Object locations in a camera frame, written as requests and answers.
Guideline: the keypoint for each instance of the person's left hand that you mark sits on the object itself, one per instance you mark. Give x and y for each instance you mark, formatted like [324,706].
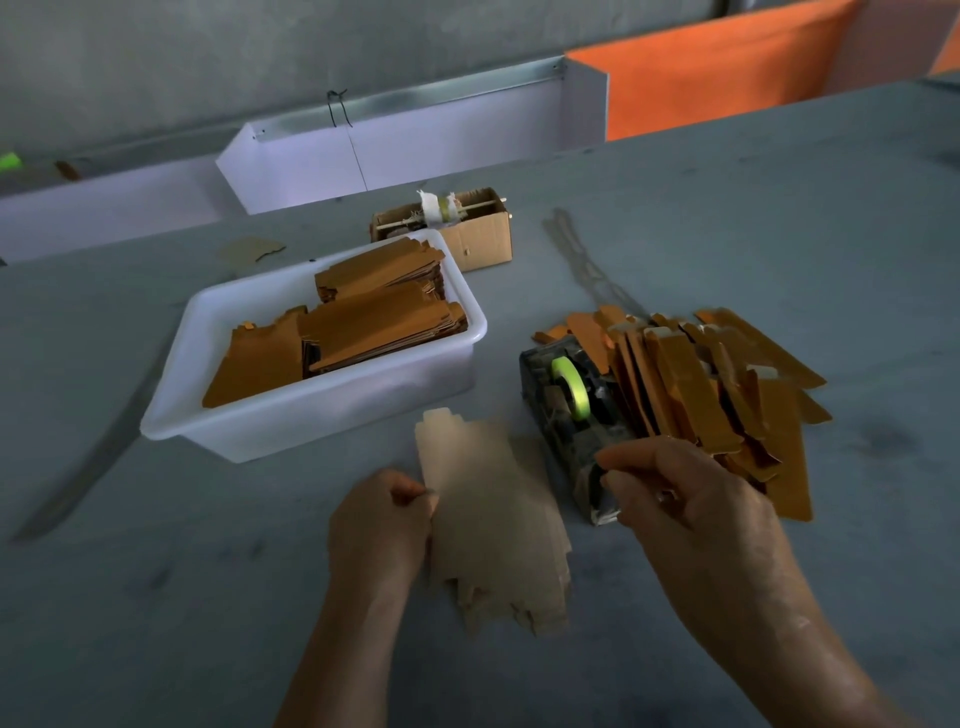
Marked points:
[378,533]

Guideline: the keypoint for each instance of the person's right hand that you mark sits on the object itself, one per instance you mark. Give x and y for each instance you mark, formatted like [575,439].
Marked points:
[705,533]

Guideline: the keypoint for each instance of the pile of beige blanks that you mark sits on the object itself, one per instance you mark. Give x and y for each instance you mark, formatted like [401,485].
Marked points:
[495,510]

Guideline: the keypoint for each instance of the pile of gold boxes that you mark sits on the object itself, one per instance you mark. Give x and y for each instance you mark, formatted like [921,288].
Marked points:
[720,383]

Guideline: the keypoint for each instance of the gold cartons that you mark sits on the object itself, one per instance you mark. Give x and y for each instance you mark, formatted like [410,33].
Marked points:
[383,318]

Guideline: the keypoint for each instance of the person's left forearm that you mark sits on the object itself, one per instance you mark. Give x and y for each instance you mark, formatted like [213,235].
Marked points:
[345,668]

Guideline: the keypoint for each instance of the person's right forearm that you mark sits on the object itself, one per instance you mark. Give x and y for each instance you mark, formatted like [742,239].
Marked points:
[810,683]

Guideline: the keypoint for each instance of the white plastic bin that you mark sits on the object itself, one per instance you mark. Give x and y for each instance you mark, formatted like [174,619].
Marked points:
[308,405]

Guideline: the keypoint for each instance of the black tape dispenser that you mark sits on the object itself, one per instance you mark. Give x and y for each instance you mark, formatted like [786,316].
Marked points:
[555,428]

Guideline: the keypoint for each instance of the green tape roll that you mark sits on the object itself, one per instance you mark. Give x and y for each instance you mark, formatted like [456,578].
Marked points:
[570,387]

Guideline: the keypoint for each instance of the small cardboard box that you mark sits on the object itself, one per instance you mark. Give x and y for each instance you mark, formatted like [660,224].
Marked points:
[488,240]

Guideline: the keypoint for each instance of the long white tray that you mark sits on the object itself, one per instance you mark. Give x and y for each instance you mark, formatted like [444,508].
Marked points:
[98,210]
[473,132]

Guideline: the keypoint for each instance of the orange tray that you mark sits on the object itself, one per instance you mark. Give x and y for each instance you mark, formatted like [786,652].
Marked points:
[735,72]

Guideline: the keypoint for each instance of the small brown object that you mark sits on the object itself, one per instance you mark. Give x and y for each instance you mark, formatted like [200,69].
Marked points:
[66,170]

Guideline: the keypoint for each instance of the neon green object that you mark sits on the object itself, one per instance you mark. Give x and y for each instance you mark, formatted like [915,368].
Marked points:
[9,161]

